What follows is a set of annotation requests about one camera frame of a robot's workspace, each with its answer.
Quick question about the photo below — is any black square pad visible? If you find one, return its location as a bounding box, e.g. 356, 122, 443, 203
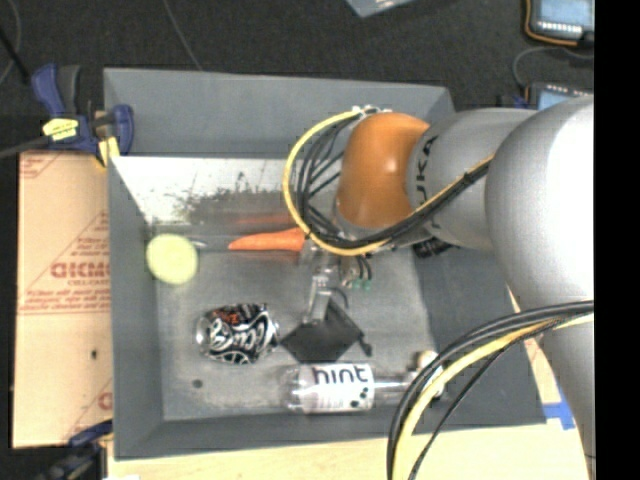
278, 299, 374, 365

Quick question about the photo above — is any orange toy carrot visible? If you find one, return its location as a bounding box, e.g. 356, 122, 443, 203
227, 226, 307, 253

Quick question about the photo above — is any crushed black drink can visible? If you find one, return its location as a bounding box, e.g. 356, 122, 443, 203
195, 302, 281, 366

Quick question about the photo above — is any clear plastic bottle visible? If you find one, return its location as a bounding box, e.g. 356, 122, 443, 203
281, 349, 446, 415

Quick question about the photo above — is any yellow-green ball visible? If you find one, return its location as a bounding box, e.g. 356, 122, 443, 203
145, 233, 200, 287

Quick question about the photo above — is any grey metal bin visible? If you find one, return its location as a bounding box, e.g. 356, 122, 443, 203
102, 66, 547, 459

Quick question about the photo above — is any brown cardboard board red print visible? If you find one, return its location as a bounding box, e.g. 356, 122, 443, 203
10, 148, 115, 449

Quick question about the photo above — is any black cylinder on white bracket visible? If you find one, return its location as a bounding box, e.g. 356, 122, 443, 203
411, 236, 453, 260

